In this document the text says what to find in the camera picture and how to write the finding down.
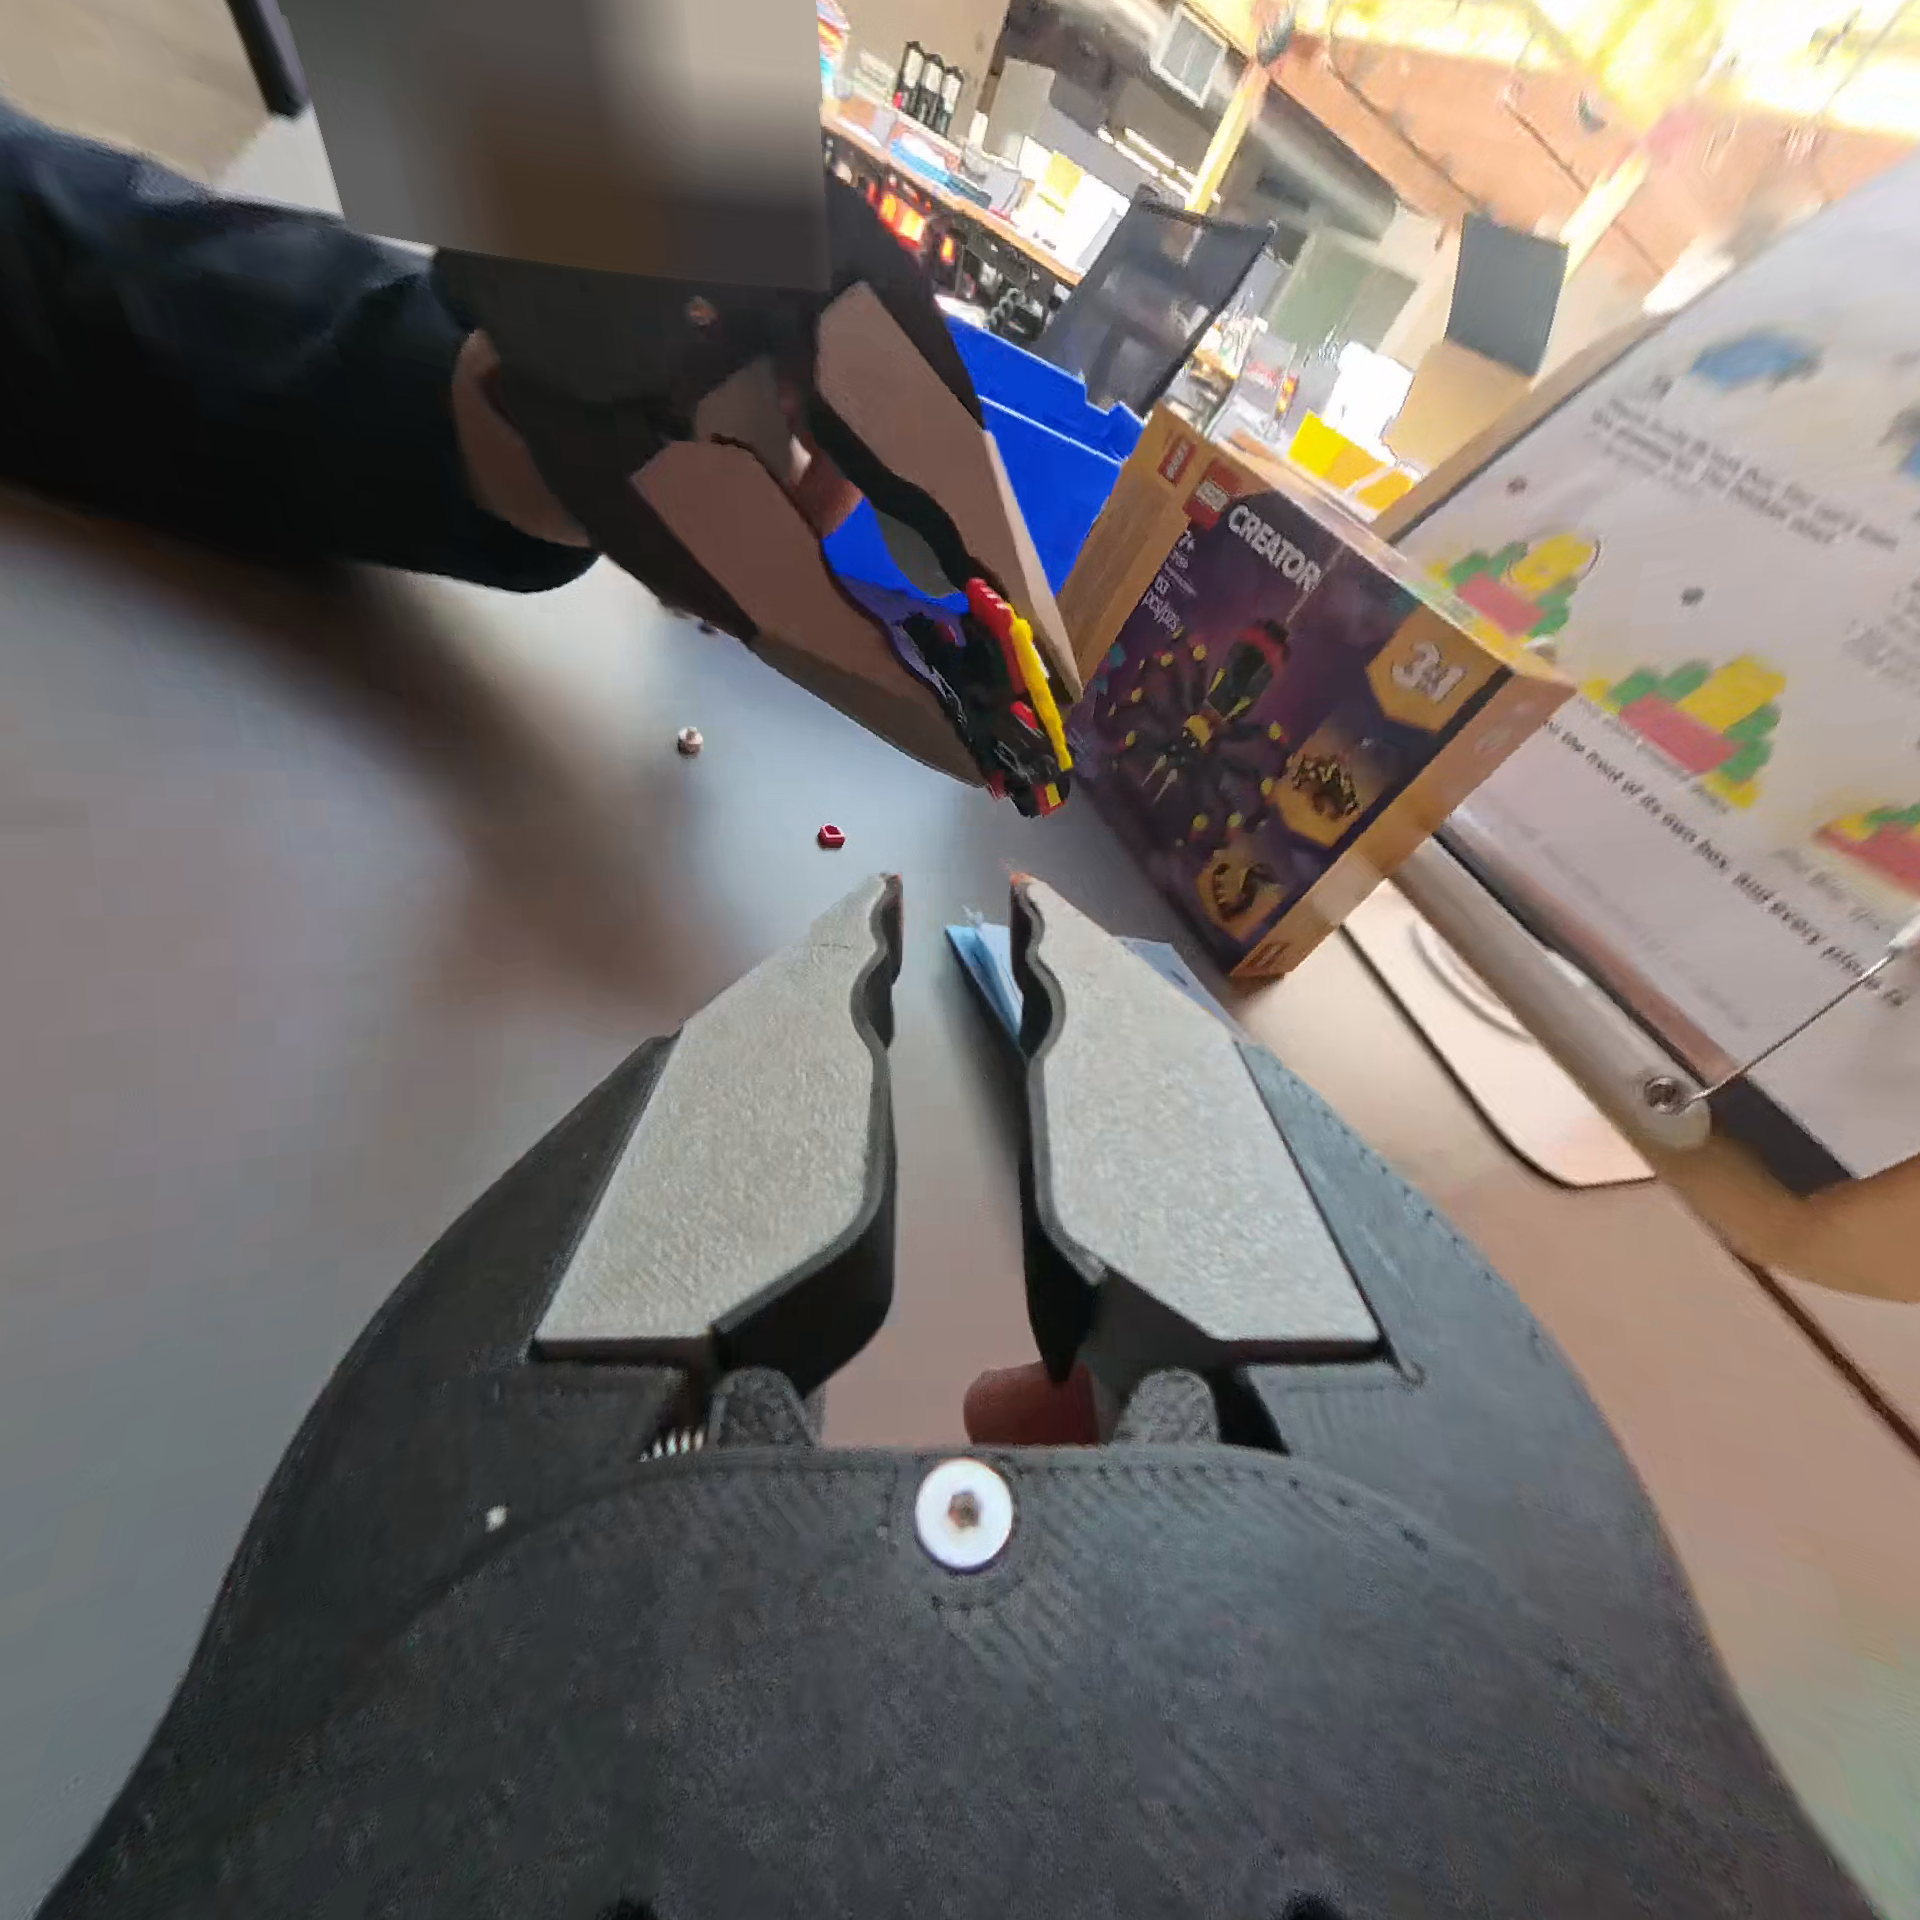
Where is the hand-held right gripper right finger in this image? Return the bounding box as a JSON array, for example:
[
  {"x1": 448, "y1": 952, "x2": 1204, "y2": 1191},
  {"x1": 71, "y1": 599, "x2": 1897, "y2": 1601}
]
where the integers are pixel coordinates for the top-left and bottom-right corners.
[{"x1": 1009, "y1": 878, "x2": 1385, "y2": 1404}]

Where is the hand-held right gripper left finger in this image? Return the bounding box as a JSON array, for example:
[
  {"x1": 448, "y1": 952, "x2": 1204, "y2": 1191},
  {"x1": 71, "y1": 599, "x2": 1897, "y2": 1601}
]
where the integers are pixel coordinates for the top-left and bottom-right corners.
[{"x1": 533, "y1": 873, "x2": 905, "y2": 1396}]

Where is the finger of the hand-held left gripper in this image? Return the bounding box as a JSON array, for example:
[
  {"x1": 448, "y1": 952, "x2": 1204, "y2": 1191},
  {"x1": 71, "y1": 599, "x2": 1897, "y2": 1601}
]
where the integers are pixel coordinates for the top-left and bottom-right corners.
[
  {"x1": 632, "y1": 363, "x2": 995, "y2": 783},
  {"x1": 817, "y1": 280, "x2": 1087, "y2": 711}
]

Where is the black red yellow lego model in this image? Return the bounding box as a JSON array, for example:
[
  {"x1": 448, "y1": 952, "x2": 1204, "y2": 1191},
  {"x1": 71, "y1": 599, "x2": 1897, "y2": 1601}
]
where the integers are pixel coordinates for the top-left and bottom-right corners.
[{"x1": 901, "y1": 575, "x2": 1079, "y2": 819}]

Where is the blue lego instruction booklet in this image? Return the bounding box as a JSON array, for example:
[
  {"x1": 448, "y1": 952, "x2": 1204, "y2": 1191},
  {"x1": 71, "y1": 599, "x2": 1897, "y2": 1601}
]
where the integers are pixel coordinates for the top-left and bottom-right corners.
[{"x1": 945, "y1": 918, "x2": 1248, "y2": 1052}]

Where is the person's left forearm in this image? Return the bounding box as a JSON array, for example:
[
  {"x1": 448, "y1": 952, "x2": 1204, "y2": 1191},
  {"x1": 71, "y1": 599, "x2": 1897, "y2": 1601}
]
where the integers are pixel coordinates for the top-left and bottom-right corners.
[{"x1": 0, "y1": 105, "x2": 601, "y2": 593}]

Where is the purple lego set box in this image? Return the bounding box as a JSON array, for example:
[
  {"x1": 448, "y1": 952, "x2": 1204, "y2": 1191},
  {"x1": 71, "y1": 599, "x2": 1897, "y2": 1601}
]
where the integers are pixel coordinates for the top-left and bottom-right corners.
[{"x1": 1057, "y1": 405, "x2": 1578, "y2": 980}]

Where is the person's left hand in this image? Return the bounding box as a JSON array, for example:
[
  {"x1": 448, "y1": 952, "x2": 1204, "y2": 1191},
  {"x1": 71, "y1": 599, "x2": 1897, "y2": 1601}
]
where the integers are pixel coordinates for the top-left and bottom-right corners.
[{"x1": 451, "y1": 334, "x2": 597, "y2": 548}]

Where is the person's right hand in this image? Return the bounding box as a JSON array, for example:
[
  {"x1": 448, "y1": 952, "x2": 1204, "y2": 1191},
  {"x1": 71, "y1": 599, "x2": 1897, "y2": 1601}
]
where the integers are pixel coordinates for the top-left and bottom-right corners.
[{"x1": 961, "y1": 1363, "x2": 1099, "y2": 1449}]

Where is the blue plastic bin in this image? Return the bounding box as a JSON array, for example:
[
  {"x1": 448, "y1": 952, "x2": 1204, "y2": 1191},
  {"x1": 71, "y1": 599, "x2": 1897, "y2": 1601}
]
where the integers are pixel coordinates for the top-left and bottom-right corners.
[
  {"x1": 945, "y1": 315, "x2": 1149, "y2": 459},
  {"x1": 976, "y1": 398, "x2": 1130, "y2": 599}
]

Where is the black mesh chair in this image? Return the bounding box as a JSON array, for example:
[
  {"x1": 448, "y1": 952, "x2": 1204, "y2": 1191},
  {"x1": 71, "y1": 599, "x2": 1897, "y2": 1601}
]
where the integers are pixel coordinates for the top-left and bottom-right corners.
[{"x1": 1035, "y1": 188, "x2": 1279, "y2": 423}]

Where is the cluttered storage shelf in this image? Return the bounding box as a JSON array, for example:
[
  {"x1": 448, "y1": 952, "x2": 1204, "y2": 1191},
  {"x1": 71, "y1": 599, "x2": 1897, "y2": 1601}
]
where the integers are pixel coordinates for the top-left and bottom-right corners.
[{"x1": 817, "y1": 0, "x2": 1144, "y2": 288}]

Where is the yellow bin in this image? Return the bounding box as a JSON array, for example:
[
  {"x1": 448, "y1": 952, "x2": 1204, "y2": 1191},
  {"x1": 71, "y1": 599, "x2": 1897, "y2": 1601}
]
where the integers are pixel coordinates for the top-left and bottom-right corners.
[{"x1": 1288, "y1": 412, "x2": 1420, "y2": 515}]

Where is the dark chair back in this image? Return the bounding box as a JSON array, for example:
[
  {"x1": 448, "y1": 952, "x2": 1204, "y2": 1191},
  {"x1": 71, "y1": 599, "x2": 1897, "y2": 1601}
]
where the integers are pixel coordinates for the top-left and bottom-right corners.
[{"x1": 1448, "y1": 211, "x2": 1569, "y2": 376}]

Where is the printed instruction sheet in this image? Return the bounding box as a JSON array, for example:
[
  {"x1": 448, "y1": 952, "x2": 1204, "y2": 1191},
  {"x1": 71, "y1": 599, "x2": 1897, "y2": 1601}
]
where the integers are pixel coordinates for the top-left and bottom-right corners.
[{"x1": 1395, "y1": 164, "x2": 1920, "y2": 1179}]

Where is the document stand with wire clip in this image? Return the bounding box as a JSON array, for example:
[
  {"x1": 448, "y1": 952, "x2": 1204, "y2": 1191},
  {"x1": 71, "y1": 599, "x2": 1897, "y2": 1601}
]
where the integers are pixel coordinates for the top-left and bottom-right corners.
[{"x1": 1343, "y1": 300, "x2": 1920, "y2": 1307}]

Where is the yellow post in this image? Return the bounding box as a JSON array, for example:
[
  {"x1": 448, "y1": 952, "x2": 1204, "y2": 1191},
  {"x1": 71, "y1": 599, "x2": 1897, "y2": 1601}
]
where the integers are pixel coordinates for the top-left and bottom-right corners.
[{"x1": 1199, "y1": 59, "x2": 1279, "y2": 214}]

